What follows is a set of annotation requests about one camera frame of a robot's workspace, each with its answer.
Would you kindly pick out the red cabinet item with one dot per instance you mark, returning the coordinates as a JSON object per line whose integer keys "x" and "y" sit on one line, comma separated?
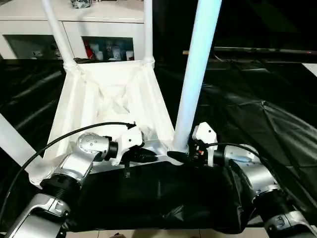
{"x": 88, "y": 50}

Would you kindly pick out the white plastic table top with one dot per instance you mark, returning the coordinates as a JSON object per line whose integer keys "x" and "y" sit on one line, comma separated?
{"x": 111, "y": 79}

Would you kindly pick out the small dark brown object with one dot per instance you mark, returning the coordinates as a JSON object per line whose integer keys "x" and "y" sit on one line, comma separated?
{"x": 116, "y": 235}

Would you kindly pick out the dark patterned ornament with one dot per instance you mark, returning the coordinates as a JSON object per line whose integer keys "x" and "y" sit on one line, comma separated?
{"x": 80, "y": 3}

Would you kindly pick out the white plastic table leg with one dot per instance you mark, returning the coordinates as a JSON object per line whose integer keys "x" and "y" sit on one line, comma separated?
{"x": 148, "y": 32}
{"x": 62, "y": 32}
{"x": 12, "y": 141}
{"x": 195, "y": 62}

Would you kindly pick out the white flat board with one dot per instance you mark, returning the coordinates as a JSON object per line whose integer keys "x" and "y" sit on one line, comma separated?
{"x": 310, "y": 68}

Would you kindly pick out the long dark metal rod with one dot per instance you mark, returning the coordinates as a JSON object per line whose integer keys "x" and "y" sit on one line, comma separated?
{"x": 260, "y": 50}

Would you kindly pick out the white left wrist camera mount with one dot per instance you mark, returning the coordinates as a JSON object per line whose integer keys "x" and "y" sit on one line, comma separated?
{"x": 131, "y": 138}

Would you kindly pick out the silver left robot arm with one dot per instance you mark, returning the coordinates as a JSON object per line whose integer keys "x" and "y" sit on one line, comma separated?
{"x": 91, "y": 146}

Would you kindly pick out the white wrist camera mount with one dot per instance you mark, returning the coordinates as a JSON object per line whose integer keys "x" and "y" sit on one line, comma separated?
{"x": 205, "y": 134}
{"x": 131, "y": 138}

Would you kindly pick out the small white cup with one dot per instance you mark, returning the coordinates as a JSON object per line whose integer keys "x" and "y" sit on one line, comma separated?
{"x": 129, "y": 55}
{"x": 99, "y": 55}
{"x": 116, "y": 53}

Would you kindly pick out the large black backdrop sheet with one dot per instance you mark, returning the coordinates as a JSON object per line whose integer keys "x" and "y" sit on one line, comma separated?
{"x": 260, "y": 22}

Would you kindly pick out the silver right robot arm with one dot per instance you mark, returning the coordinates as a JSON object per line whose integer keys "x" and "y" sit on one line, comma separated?
{"x": 260, "y": 173}

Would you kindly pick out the white glass-door cabinet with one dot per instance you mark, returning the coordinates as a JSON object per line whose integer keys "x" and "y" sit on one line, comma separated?
{"x": 24, "y": 22}

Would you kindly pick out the black plastic table mat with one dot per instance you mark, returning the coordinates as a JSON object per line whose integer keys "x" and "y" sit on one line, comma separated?
{"x": 198, "y": 198}

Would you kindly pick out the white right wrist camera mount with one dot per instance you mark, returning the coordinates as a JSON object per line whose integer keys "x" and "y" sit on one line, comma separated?
{"x": 205, "y": 134}

